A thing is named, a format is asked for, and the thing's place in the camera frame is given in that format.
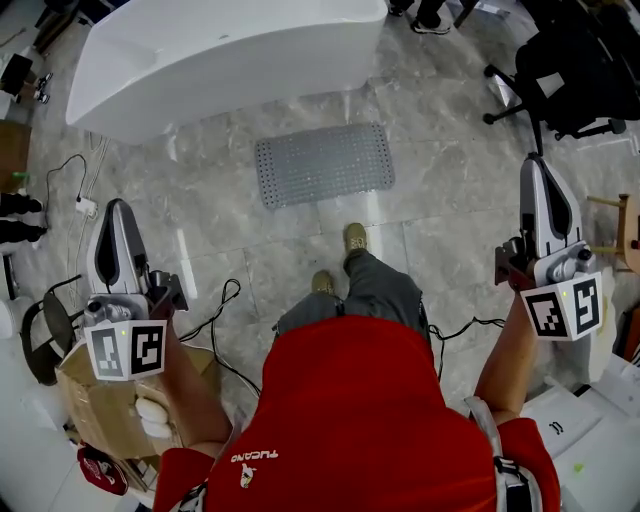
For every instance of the wooden stool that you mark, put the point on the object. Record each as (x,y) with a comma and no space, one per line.
(629,235)

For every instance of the white bathtub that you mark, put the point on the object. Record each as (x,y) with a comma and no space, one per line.
(225,60)

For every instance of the person's left olive shoe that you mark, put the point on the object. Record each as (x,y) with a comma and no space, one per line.
(322,282)

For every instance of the red bag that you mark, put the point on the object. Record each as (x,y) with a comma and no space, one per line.
(102,472)

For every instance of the white cloth bundle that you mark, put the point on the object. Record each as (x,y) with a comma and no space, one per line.
(150,415)

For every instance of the person's right forearm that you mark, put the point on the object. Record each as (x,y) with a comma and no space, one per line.
(505,370)

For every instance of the torn brown cardboard box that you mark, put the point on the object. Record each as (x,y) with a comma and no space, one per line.
(105,410)

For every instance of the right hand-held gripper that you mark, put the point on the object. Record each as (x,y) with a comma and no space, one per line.
(560,310)

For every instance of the grey studded bath mat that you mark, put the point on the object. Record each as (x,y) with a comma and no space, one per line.
(325,165)

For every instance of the white cabinet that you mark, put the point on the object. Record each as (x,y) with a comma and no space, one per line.
(600,415)

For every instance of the person's olive shoe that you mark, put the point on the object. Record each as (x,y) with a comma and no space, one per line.
(356,239)
(322,282)

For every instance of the black office chair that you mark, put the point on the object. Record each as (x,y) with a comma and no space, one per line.
(575,65)

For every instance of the person's grey trousers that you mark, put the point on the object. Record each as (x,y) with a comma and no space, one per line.
(380,295)

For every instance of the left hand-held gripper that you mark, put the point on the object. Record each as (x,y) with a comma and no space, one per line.
(122,350)

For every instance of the white cushion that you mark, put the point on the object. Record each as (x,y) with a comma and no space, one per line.
(605,350)

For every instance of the person's left forearm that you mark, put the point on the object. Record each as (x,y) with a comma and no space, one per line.
(195,395)

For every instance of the white power strip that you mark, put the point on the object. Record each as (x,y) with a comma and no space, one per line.
(87,206)

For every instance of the person's red shirt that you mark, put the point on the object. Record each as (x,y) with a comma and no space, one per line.
(350,415)

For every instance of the black metal stool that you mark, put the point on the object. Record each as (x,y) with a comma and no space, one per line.
(55,325)

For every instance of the person's right olive shoe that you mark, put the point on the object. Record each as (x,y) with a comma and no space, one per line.
(356,239)

